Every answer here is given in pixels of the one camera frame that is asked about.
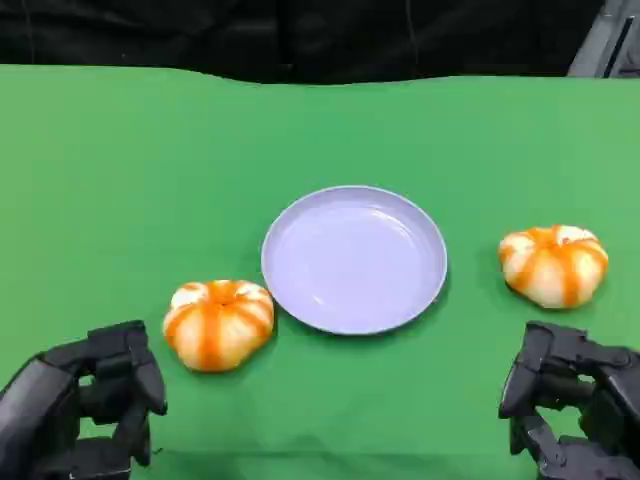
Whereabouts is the black backdrop curtain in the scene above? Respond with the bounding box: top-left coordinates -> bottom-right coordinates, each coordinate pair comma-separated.
0,0 -> 606,85

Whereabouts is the lilac plate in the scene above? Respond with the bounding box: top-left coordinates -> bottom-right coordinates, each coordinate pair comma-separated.
260,184 -> 449,337

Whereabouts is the green cloth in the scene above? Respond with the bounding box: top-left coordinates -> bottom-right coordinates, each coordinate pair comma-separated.
0,63 -> 640,480

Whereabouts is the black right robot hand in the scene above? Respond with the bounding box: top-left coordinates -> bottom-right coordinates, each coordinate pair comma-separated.
497,321 -> 640,480

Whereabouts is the orange and white bread roll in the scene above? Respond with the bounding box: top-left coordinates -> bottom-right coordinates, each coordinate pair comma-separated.
497,224 -> 610,310
162,279 -> 276,374

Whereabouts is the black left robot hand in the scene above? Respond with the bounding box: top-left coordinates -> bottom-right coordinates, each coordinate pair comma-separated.
0,319 -> 169,480

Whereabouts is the grey metal frame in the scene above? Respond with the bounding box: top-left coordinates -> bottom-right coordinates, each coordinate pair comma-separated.
567,0 -> 640,79

